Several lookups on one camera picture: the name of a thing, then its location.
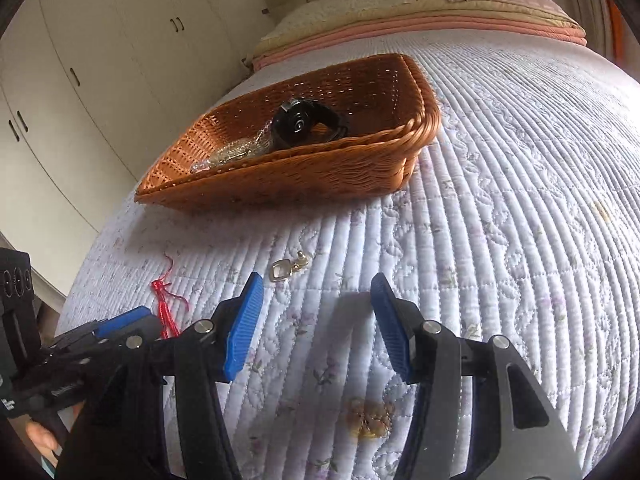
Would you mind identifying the gold pendant charm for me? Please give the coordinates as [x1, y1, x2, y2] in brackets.
[269, 250, 310, 283]

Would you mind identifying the white built-in wardrobe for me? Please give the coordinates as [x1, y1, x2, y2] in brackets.
[1, 0, 270, 296]

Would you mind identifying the left hand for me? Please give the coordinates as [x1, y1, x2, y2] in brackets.
[25, 402, 84, 467]

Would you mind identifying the folded pink yellow blanket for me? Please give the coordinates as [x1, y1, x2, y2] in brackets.
[252, 0, 587, 70]

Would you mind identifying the cream floral pillow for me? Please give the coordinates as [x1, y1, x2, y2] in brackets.
[253, 0, 410, 58]

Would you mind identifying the orange wicker basket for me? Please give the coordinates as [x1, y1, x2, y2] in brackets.
[134, 53, 440, 211]

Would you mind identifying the white quilted bedspread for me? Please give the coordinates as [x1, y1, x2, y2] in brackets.
[58, 29, 639, 479]

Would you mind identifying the black smartwatch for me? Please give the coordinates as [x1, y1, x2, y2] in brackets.
[270, 99, 350, 151]

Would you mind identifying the grey orange curtain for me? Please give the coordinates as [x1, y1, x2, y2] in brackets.
[570, 0, 639, 80]

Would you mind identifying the red tassel cord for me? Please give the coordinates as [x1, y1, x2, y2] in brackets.
[150, 252, 191, 340]

